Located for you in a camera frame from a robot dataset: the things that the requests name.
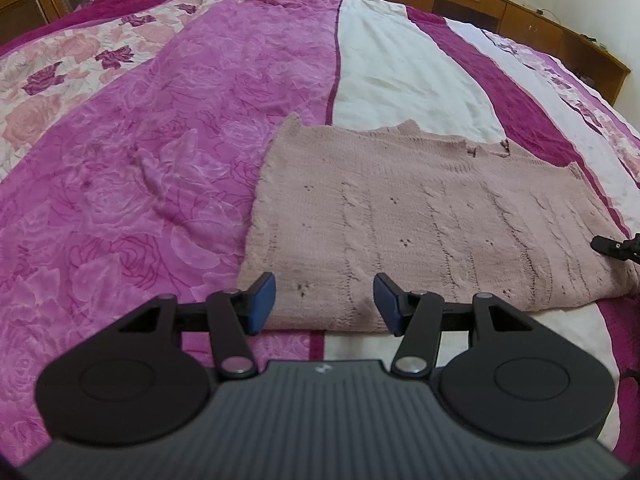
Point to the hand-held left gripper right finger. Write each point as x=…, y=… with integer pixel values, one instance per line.
x=386, y=305

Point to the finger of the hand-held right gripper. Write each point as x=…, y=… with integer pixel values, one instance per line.
x=617, y=247

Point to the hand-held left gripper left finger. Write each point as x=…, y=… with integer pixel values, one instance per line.
x=262, y=305

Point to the pink knitted sweater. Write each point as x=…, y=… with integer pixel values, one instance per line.
x=400, y=210

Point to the pink floral striped blanket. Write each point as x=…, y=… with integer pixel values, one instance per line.
x=175, y=135

